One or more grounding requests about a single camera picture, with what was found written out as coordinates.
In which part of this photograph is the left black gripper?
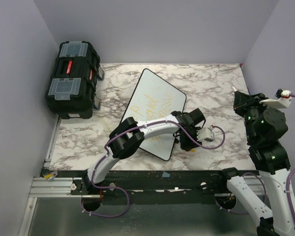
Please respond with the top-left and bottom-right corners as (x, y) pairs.
(179, 127), (202, 152)

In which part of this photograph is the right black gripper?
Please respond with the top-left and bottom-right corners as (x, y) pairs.
(234, 90), (273, 142)

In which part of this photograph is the black framed whiteboard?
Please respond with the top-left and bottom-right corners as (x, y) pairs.
(121, 68), (186, 161)

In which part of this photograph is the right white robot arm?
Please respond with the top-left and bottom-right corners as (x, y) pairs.
(216, 89), (295, 236)

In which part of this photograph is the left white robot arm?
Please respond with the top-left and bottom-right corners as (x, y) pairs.
(82, 108), (206, 194)

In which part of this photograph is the blue tape piece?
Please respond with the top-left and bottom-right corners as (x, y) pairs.
(162, 172), (170, 178)

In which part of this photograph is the black plastic toolbox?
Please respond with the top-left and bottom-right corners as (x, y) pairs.
(45, 41), (105, 119)

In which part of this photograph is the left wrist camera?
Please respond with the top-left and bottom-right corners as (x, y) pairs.
(197, 127), (215, 142)

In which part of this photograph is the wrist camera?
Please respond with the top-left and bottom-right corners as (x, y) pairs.
(197, 127), (215, 142)
(259, 89), (292, 109)

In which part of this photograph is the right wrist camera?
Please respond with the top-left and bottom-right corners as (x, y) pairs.
(259, 89), (292, 109)

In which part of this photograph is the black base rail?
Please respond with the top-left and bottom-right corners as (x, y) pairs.
(41, 170), (234, 205)

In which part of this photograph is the aluminium extrusion frame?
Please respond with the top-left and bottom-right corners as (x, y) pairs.
(17, 115), (79, 236)

